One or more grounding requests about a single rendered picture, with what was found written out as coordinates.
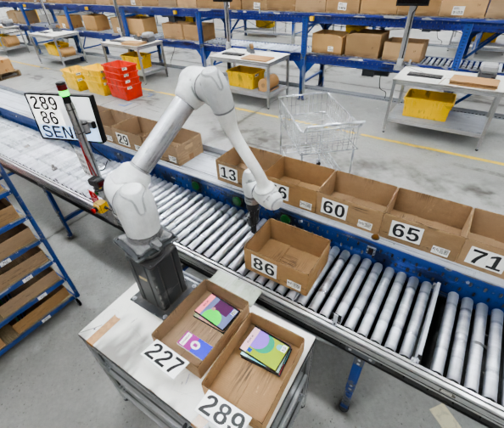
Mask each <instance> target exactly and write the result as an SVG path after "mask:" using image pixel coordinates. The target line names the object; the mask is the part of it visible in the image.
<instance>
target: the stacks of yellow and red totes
mask: <svg viewBox="0 0 504 428"><path fill-rule="evenodd" d="M136 65H137V63H132V62H128V61H124V60H119V59H118V60H115V61H111V62H108V63H104V64H98V63H97V64H93V65H87V66H80V65H74V66H71V67H67V68H63V69H60V71H62V73H63V75H61V76H62V77H63V78H64V80H65V82H66V84H67V86H68V87H69V88H72V89H74V90H76V91H79V92H82V91H85V90H88V89H89V91H90V93H96V94H99V95H103V96H108V95H110V94H112V96H113V97H117V98H119V99H124V100H127V101H130V100H133V99H136V98H139V97H142V96H143V91H142V86H141V84H142V82H140V81H139V77H140V76H139V75H138V73H137V72H138V70H137V67H136Z"/></svg>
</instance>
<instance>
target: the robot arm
mask: <svg viewBox="0 0 504 428"><path fill-rule="evenodd" d="M175 95H176V96H175V98H174V99H173V100H172V101H171V103H170V105H169V106H168V108H167V109H166V111H165V112H164V114H163V115H162V116H161V117H160V119H159V121H158V122H157V124H156V125H155V127H154V128H153V130H152V131H151V133H150V134H149V135H148V137H147V138H146V140H145V141H144V142H143V144H142V146H141V147H140V149H139V150H138V152H137V153H136V154H135V156H134V157H133V158H132V160H131V161H128V162H124V163H122V164H121V165H120V166H119V167H118V168H117V169H115V170H113V171H112V172H111V173H109V175H108V176H107V177H106V178H105V180H104V193H105V195H106V198H107V200H108V201H109V203H110V204H111V205H112V207H113V208H114V209H115V212H116V214H117V216H118V218H119V220H120V222H121V225H122V227H123V229H124V230H125V234H122V235H121V236H119V241H121V242H123V243H125V244H126V245H127V246H128V247H130V248H131V249H132V250H133V251H134V252H135V253H136V255H137V256H138V257H140V256H143V255H144V254H145V253H146V252H148V251H150V250H152V249H153V248H155V249H156V250H158V251H161V250H163V248H164V246H163V245H162V243H163V242H165V241H167V240H169V239H172V234H171V233H168V232H166V231H165V230H164V229H163V228H162V227H161V226H160V217H159V213H158V209H157V205H156V203H155V200H154V196H153V194H152V193H151V191H150V190H149V189H148V186H149V185H150V183H151V177H150V175H149V174H150V173H151V171H152V170H153V169H154V167H155V165H156V164H157V163H158V161H159V160H160V158H161V156H162V155H163V154H164V153H165V151H166V150H167V148H168V147H169V145H170V144H171V142H172V141H173V139H174V138H175V136H176V135H177V134H178V132H179V131H180V130H181V128H182V126H183V125H184V123H185V122H186V120H187V119H188V117H189V116H190V115H191V114H192V112H193V110H197V109H198V108H199V107H201V106H202V105H203V104H207V105H209V106H210V107H211V109H212V111H213V113H214V115H215V117H216V119H217V120H218V121H219V122H220V124H221V126H222V128H223V129H224V131H225V133H226V135H227V136H228V138H229V140H230V142H231V143H232V145H233V147H234V148H235V150H237V152H238V154H239V155H240V157H241V158H242V160H243V161H244V163H245V164H246V166H247V167H248V169H246V170H245V171H244V173H243V178H242V185H243V191H244V201H245V203H246V207H247V209H248V216H245V217H246V218H247V222H248V225H249V226H250V227H251V233H253V234H255V233H256V224H258V221H259V214H260V206H259V204H260V205H262V206H263V207H265V208H266V209H268V210H271V211H275V210H277V209H279V208H280V207H281V206H282V204H283V197H282V196H281V194H280V193H279V192H278V190H277V188H276V187H275V185H274V183H273V182H272V181H269V180H268V179H267V177H266V174H265V173H264V172H263V170H262V168H261V167H260V164H259V163H258V161H257V159H256V158H255V157H254V155H253V153H252V152H251V150H250V149H249V146H248V145H247V144H246V142H245V141H244V138H243V137H242V135H241V133H240V131H239V129H238V124H237V119H236V113H235V106H234V103H233V98H232V93H231V90H230V87H229V85H228V83H227V79H226V77H224V75H223V74H222V72H221V71H220V70H219V69H218V68H217V67H215V66H207V67H205V68H204V67H202V66H197V65H191V66H189V67H186V68H185V69H183V70H182V72H181V73H180V75H179V78H178V83H177V86H176V91H175Z"/></svg>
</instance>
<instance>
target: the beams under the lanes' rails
mask: <svg viewBox="0 0 504 428"><path fill-rule="evenodd" d="M1 165H2V166H4V167H6V168H8V169H9V170H11V171H13V172H15V173H17V174H19V175H20V176H22V177H25V178H27V179H28V180H30V181H32V182H33V183H36V184H38V185H39V186H41V187H43V188H45V189H47V190H49V191H51V192H53V193H54V194H56V195H58V196H60V197H62V198H64V199H66V200H68V201H69V202H71V203H73V204H75V205H77V206H79V207H80V208H82V209H84V210H86V211H89V212H91V211H90V210H88V209H87V208H86V207H84V206H81V205H79V204H77V203H75V202H74V201H72V200H70V199H68V198H66V197H64V196H63V195H61V194H58V193H56V192H55V191H53V190H51V189H49V188H47V187H45V186H43V185H41V184H40V183H38V182H36V181H34V180H32V179H30V178H28V177H26V176H25V175H23V174H21V173H19V172H17V171H15V170H13V169H11V168H9V167H8V166H5V165H4V164H2V163H1ZM91 213H92V212H91ZM92 214H93V215H95V216H97V217H100V218H102V219H103V220H104V221H106V222H109V223H111V224H113V223H112V222H110V221H108V220H107V219H106V218H104V217H102V216H100V215H99V214H97V213H95V214H94V213H92ZM113 225H115V224H113ZM115 226H116V227H117V228H120V229H122V230H124V229H123V227H121V226H119V225H118V226H117V225H115ZM124 231H125V230H124ZM179 258H180V257H179ZM180 261H182V262H184V263H186V264H187V265H189V266H191V267H193V268H195V269H197V270H199V271H200V272H202V273H205V274H207V275H208V276H210V277H212V276H213V275H212V274H210V273H208V272H206V271H205V270H203V269H201V268H199V267H196V266H195V265H193V264H192V263H190V262H187V261H185V260H183V259H181V258H180ZM446 300H447V298H444V297H443V296H439V295H438V297H437V302H440V303H442V304H446ZM256 301H257V302H259V303H260V304H262V305H264V306H266V307H269V308H270V309H271V310H273V311H275V312H277V313H280V314H282V315H283V316H284V317H286V318H289V319H291V320H293V321H295V322H296V323H297V324H300V325H302V326H304V327H306V328H307V329H309V330H311V331H313V332H315V333H317V334H319V335H321V336H322V337H324V338H326V339H328V340H330V341H332V342H334V343H335V344H337V345H339V346H341V347H343V348H345V350H347V351H349V352H352V353H354V354H355V355H356V356H358V357H360V358H363V359H365V360H367V361H368V362H369V363H372V364H375V365H377V366H379V367H380V368H382V369H385V370H386V371H388V372H390V373H391V374H393V375H396V376H398V377H399V378H401V379H403V380H405V381H407V382H409V383H411V384H412V385H414V386H416V387H418V388H420V389H422V390H424V391H425V392H427V393H429V394H431V395H433V396H435V397H437V398H438V399H440V400H442V401H444V402H446V403H449V404H450V405H451V406H453V407H455V408H458V409H460V410H461V411H462V412H464V413H466V414H469V415H471V416H473V417H474V418H475V419H477V420H480V421H482V422H484V423H485V424H487V425H489V426H491V427H493V428H502V427H500V426H498V425H496V424H494V423H492V422H490V421H488V420H487V419H485V418H483V417H481V416H479V415H477V414H475V413H474V412H472V411H470V410H468V409H466V408H464V407H462V406H460V405H458V404H457V403H454V402H452V401H451V400H449V399H447V398H445V397H442V396H441V395H440V394H438V393H436V392H434V391H431V390H429V389H428V388H427V387H425V386H422V385H420V384H418V383H417V382H415V381H413V380H411V379H409V378H407V377H405V376H404V375H402V374H399V373H397V372H396V371H394V370H393V369H390V368H388V367H386V366H384V365H382V364H381V363H379V362H377V361H375V360H373V359H371V358H369V357H367V356H365V355H364V354H362V353H360V352H358V351H356V350H354V349H352V348H350V347H349V346H346V345H345V344H343V343H341V342H339V341H336V340H335V339H334V338H332V337H330V336H328V335H325V334H323V333H322V332H320V331H319V330H317V329H314V328H312V327H311V326H309V325H307V324H304V323H303V322H301V321H299V320H298V319H296V318H293V317H291V316H289V315H288V314H287V313H284V312H282V311H280V310H278V309H276V308H275V307H273V306H271V305H269V304H267V303H265V302H263V301H261V300H259V299H257V300H256Z"/></svg>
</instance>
